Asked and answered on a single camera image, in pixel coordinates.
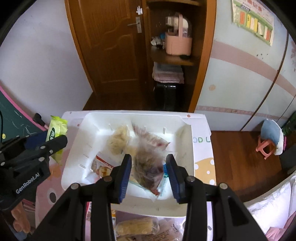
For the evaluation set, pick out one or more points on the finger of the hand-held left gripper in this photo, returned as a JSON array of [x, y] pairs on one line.
[[35, 139], [55, 142]]

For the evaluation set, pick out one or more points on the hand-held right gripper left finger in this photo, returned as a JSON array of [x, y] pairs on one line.
[[123, 180]]

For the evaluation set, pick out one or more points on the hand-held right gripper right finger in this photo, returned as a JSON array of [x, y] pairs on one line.
[[175, 183]]

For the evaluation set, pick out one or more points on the green and yellow snack packet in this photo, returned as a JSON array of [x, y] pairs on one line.
[[56, 129]]

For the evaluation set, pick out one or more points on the blue small snack packet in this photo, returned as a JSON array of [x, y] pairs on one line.
[[165, 172]]

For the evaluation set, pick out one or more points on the red and white snack packet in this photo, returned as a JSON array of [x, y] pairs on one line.
[[104, 166]]

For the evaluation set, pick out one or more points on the meat floss pastry packet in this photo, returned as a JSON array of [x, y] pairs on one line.
[[148, 166]]

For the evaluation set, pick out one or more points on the white plastic storage bin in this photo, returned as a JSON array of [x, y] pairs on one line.
[[92, 139]]

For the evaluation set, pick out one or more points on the clear packet of yellow chips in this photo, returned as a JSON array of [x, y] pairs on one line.
[[119, 139]]

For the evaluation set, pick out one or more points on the pink striped clear snack packet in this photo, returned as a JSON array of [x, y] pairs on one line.
[[153, 139]]

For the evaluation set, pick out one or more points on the person's left hand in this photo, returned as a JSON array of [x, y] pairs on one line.
[[19, 216]]

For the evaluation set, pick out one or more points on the yellow and white bar packet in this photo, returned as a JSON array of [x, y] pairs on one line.
[[113, 217]]

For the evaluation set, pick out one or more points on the yellow pastry clear packet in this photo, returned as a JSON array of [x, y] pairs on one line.
[[136, 227]]

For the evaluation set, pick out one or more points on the clear packet with brown label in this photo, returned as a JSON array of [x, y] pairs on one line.
[[171, 231]]

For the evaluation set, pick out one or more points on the black box under shelf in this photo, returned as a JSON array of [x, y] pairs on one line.
[[166, 95]]

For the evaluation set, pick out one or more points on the pink plastic stool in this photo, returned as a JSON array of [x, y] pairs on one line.
[[266, 147]]

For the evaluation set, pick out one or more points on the white pillow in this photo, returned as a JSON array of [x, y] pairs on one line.
[[270, 208]]

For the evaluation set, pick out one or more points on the blue cushion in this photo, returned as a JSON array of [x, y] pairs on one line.
[[270, 132]]

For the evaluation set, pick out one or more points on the brown wooden door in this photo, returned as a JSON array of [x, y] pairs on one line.
[[106, 46]]

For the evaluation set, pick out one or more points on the stack of folded towels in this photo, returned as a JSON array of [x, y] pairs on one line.
[[167, 71]]

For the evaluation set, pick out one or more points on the pink blanket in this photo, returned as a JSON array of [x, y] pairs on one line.
[[279, 234]]

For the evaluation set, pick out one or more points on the floral sliding wardrobe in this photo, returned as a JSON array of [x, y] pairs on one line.
[[242, 81]]

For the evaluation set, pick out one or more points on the wooden corner shelf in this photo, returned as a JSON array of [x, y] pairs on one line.
[[203, 58]]

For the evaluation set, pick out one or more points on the pink plastic basket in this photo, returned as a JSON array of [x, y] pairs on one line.
[[178, 44]]

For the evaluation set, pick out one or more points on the green chalkboard with pink frame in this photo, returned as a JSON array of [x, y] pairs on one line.
[[13, 122]]

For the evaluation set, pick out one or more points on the wall poster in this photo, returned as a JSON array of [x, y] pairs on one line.
[[253, 20]]

